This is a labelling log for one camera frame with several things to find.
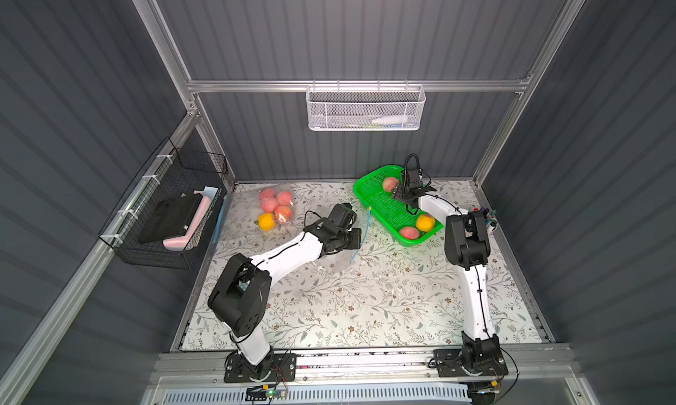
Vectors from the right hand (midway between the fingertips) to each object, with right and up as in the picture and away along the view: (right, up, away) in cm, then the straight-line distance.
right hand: (402, 193), depth 109 cm
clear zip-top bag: (-28, -26, -14) cm, 40 cm away
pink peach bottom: (-1, -15, -14) cm, 21 cm away
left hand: (-18, -17, -23) cm, 34 cm away
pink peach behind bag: (-57, 0, -1) cm, 57 cm away
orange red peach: (-48, -8, -9) cm, 50 cm away
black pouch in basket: (-71, -9, -40) cm, 82 cm away
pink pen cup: (+25, -13, -20) cm, 35 cm away
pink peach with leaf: (-55, -5, -5) cm, 55 cm away
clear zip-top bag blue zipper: (-47, -5, -1) cm, 47 cm away
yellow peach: (-55, -11, -8) cm, 57 cm away
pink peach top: (-5, +4, +2) cm, 7 cm away
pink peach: (-50, -2, -1) cm, 50 cm away
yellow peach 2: (+6, -12, -12) cm, 17 cm away
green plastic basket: (-12, +3, +3) cm, 12 cm away
